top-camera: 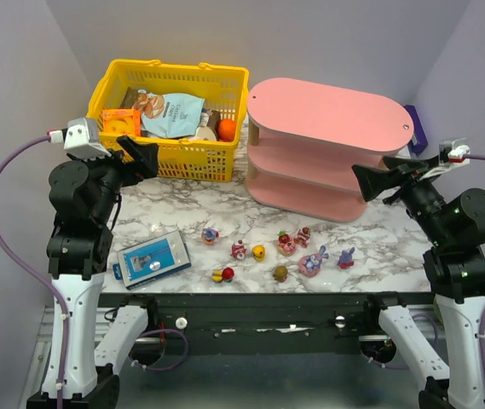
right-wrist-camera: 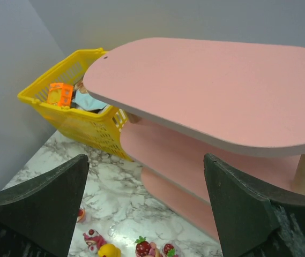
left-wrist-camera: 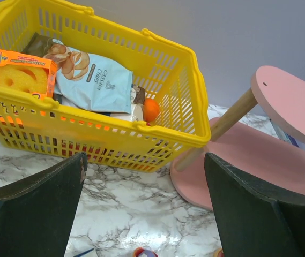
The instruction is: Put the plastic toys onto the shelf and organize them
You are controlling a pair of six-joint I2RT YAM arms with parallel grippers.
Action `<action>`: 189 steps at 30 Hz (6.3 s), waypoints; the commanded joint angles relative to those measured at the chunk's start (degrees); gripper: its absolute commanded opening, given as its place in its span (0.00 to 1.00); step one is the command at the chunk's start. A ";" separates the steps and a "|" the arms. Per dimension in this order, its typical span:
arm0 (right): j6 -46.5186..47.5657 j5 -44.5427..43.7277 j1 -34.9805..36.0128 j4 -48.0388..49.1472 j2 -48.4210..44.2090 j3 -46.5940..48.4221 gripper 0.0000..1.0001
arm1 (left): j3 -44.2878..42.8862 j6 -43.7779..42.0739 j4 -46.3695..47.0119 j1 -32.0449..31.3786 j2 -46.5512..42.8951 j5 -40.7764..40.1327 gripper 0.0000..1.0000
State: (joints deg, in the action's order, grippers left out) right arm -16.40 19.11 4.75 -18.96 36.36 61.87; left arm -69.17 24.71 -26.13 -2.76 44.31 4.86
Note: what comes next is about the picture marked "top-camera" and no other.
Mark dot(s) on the strawberry tart toy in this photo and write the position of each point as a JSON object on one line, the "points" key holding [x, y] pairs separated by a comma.
{"points": [[286, 245]]}

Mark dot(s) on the purple bunny cup toy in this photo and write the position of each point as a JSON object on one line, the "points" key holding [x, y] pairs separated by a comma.
{"points": [[209, 236]]}

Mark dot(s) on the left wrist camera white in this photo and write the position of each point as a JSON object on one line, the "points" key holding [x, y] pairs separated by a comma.
{"points": [[80, 139]]}

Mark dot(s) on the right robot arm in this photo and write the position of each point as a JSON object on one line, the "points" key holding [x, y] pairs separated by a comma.
{"points": [[455, 268]]}

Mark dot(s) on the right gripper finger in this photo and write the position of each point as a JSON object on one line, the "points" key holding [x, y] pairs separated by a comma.
{"points": [[372, 181], [405, 164]]}

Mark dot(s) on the orange snack box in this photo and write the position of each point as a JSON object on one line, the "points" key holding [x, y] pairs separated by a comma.
{"points": [[122, 121]]}

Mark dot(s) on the black mounting rail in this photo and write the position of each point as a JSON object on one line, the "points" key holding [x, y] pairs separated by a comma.
{"points": [[273, 323]]}

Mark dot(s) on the purple bunny donut toy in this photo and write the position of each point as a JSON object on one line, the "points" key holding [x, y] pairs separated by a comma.
{"points": [[310, 265]]}

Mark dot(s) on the dark brown packet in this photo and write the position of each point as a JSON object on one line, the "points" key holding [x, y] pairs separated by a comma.
{"points": [[129, 99]]}

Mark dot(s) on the purple box behind shelf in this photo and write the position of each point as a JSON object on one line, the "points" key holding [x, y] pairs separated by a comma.
{"points": [[419, 141]]}

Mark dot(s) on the yellow duck toy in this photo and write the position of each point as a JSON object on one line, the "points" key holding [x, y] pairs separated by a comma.
{"points": [[258, 253]]}

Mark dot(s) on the olive brown round toy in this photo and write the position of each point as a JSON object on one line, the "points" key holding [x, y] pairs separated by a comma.
{"points": [[280, 274]]}

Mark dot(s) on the yellow plastic shopping basket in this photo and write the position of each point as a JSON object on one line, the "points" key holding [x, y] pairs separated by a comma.
{"points": [[224, 89]]}

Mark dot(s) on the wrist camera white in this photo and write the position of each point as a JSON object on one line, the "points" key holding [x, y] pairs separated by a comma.
{"points": [[453, 153], [80, 139]]}

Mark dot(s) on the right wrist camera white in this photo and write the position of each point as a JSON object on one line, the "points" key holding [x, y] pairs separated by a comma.
{"points": [[453, 153]]}

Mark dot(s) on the red yellow mushroom toy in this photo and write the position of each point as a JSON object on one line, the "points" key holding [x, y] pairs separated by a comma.
{"points": [[226, 275]]}

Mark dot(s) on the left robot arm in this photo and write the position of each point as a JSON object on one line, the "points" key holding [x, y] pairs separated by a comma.
{"points": [[84, 373]]}

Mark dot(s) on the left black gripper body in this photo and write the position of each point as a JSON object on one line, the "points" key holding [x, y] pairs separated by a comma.
{"points": [[127, 161]]}

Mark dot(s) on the pink three-tier shelf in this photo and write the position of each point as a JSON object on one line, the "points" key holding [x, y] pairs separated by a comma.
{"points": [[304, 138]]}

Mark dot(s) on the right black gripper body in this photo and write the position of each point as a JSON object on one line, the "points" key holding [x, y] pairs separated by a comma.
{"points": [[400, 179]]}

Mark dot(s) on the light blue snack bag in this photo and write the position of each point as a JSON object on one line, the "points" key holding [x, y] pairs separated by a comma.
{"points": [[169, 116]]}

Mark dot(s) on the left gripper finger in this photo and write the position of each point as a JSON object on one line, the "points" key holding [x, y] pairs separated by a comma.
{"points": [[145, 171], [146, 153]]}

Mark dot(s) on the small purple bunny toy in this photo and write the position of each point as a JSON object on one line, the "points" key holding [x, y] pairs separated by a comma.
{"points": [[346, 258]]}

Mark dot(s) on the blue boxed product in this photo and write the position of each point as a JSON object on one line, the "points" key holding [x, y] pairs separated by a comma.
{"points": [[153, 259]]}

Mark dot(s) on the pink strawberry bear toy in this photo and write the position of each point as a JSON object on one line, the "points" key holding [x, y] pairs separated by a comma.
{"points": [[302, 237]]}

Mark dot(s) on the white round container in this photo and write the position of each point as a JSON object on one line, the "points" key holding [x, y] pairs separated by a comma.
{"points": [[204, 133]]}

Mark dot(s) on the orange fruit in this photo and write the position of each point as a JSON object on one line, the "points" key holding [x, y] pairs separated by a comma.
{"points": [[226, 130]]}

